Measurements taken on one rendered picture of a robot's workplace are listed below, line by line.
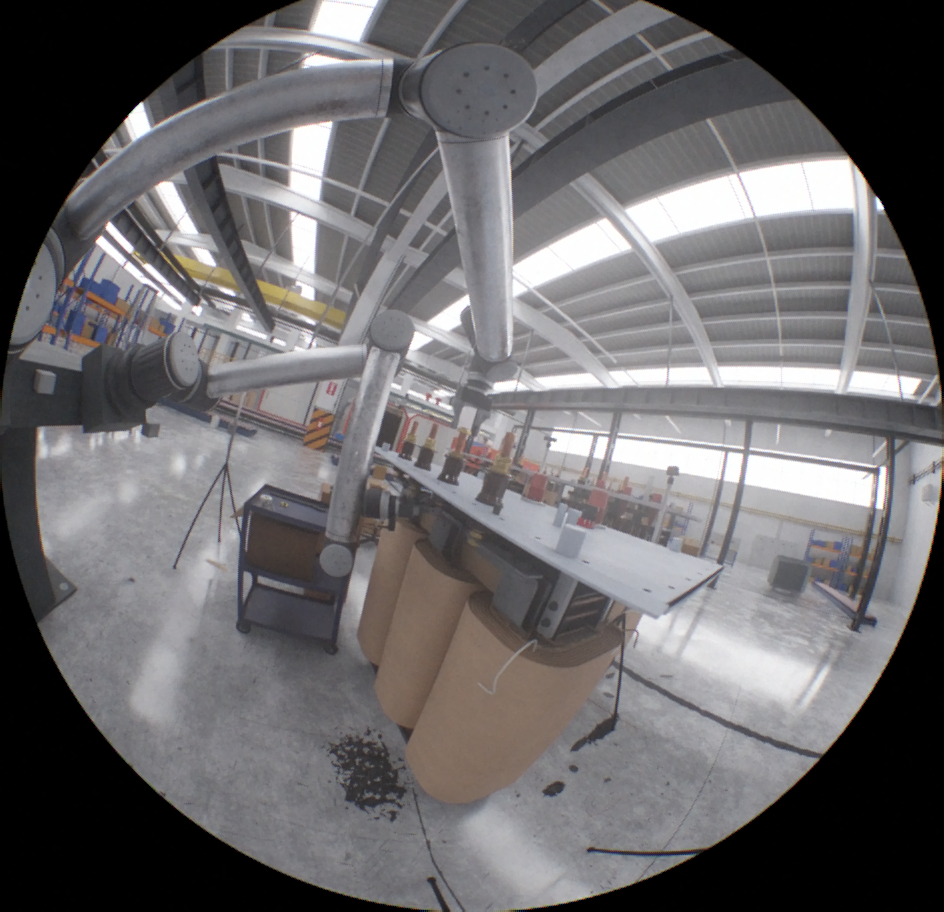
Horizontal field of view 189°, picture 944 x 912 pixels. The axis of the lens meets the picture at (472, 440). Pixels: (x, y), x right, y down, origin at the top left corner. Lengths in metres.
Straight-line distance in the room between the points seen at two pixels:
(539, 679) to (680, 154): 9.81
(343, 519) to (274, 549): 0.91
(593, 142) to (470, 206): 3.12
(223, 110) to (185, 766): 1.85
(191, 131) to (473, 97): 0.47
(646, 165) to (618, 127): 6.32
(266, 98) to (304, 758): 1.96
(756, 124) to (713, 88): 6.25
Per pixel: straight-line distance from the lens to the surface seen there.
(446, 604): 1.02
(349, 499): 0.86
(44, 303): 0.74
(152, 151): 0.71
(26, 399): 1.30
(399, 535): 1.37
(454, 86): 0.40
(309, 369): 1.14
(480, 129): 0.42
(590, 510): 0.98
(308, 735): 1.67
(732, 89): 3.48
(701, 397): 9.37
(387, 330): 0.92
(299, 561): 1.72
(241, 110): 0.64
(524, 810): 1.72
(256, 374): 1.20
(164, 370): 1.09
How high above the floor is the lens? 1.46
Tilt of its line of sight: 4 degrees up
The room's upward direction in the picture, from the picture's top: 18 degrees clockwise
